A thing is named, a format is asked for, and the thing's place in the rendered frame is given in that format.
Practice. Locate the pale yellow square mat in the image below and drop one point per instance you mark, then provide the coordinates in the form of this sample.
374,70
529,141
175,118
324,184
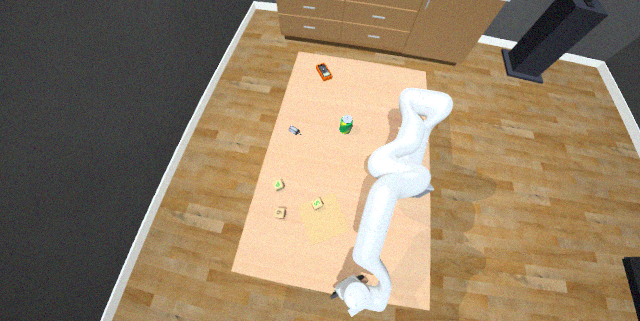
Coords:
325,222

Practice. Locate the green soda can with yellow stripe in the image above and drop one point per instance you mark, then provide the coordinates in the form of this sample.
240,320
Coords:
346,124

